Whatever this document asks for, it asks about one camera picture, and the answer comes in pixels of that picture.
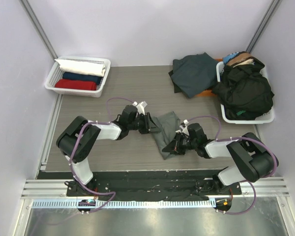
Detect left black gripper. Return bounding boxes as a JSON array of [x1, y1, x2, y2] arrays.
[[128, 112, 161, 134]]

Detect right aluminium frame post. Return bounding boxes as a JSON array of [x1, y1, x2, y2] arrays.
[[246, 0, 282, 53]]

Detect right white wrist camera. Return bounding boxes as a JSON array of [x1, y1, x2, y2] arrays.
[[176, 119, 189, 136]]

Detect blue and tan clothes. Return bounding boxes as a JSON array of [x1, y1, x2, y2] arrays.
[[222, 51, 253, 67]]

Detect slotted white cable duct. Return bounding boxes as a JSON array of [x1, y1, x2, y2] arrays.
[[32, 198, 216, 209]]

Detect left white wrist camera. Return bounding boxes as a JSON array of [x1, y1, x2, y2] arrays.
[[132, 101, 147, 115]]

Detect white rolled t shirt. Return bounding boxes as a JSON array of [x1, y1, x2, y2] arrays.
[[55, 59, 106, 77]]

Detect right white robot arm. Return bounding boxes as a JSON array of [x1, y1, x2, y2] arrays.
[[162, 123, 279, 194]]

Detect grey t shirt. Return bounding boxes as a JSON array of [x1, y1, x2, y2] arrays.
[[152, 111, 180, 160]]

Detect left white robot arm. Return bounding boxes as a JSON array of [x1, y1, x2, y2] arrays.
[[56, 102, 160, 197]]

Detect aluminium frame post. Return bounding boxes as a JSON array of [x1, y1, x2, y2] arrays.
[[19, 0, 58, 59], [246, 0, 282, 53]]

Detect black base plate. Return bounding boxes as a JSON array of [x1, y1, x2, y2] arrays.
[[37, 170, 243, 202]]

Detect black clothes pile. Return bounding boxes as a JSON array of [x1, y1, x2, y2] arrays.
[[212, 56, 274, 120]]

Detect navy rolled t shirt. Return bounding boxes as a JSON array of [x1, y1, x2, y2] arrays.
[[62, 72, 103, 85]]

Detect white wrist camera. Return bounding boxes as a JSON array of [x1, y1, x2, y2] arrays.
[[176, 119, 189, 136], [132, 101, 147, 115]]

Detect left aluminium frame post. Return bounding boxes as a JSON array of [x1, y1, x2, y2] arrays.
[[19, 0, 58, 59]]

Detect red rolled t shirt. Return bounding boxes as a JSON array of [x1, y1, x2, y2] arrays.
[[55, 79, 97, 90]]

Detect dark teal t shirt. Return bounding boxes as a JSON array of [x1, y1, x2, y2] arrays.
[[169, 53, 218, 98]]

